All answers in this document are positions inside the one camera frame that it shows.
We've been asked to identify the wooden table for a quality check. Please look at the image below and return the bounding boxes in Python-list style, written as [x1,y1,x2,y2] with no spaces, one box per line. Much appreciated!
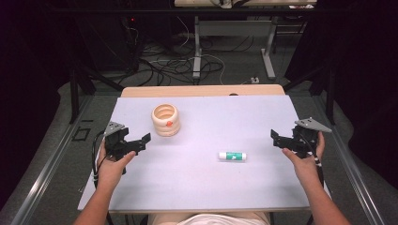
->
[120,83,286,98]

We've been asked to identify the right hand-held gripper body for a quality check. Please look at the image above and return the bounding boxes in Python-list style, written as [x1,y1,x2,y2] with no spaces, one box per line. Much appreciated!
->
[291,116,333,159]

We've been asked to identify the aluminium floor rail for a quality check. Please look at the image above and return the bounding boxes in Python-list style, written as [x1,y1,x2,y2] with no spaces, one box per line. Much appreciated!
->
[10,95,95,225]
[313,93,387,225]

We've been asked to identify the white floor cable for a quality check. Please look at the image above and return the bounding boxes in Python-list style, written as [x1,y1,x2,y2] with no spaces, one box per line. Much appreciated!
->
[175,15,227,86]

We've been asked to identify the person's beige trousers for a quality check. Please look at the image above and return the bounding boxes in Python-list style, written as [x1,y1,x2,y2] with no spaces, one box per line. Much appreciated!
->
[146,211,272,225]

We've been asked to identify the person's left hand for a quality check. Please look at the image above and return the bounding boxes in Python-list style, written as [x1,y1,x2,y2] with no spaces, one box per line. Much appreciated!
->
[96,140,138,190]

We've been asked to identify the dark computer tower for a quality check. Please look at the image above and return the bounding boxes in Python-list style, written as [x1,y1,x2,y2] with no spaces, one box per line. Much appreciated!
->
[120,14,143,73]

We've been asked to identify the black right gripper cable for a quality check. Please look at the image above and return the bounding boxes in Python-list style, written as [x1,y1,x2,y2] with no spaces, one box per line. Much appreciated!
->
[299,133,325,188]

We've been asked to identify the white table mat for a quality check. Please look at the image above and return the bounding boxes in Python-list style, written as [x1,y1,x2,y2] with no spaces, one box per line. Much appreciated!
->
[77,95,332,214]

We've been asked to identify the tangle of black floor cables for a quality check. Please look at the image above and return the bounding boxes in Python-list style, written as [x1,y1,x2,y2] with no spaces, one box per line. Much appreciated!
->
[123,18,226,87]

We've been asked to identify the person's white shirt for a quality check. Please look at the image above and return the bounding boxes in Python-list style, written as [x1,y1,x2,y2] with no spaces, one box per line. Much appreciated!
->
[175,213,268,225]

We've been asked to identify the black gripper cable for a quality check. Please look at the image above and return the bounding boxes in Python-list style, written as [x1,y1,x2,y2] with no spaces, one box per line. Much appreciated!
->
[91,130,108,189]
[299,133,325,188]

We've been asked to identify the white and green glue stick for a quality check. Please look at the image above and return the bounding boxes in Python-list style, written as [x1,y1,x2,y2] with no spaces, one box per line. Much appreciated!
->
[218,151,248,162]

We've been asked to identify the cream ribbed pen holder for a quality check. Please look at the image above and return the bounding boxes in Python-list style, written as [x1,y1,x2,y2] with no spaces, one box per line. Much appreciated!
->
[151,103,181,138]

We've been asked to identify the person's right hand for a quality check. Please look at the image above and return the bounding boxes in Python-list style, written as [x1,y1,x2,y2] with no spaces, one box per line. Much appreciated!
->
[281,130,327,190]

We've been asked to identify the black metal stand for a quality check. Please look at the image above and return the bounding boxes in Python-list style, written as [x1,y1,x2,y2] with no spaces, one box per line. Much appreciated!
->
[283,60,336,126]
[69,60,126,125]

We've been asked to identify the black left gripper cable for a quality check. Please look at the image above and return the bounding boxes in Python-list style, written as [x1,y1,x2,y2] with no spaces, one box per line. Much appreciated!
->
[91,130,108,189]

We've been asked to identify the white desk with metal legs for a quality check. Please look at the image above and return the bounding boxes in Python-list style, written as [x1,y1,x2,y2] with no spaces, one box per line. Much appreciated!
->
[173,0,318,81]

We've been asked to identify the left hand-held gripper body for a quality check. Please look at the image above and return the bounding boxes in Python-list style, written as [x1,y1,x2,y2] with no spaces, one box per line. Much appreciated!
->
[102,121,136,162]

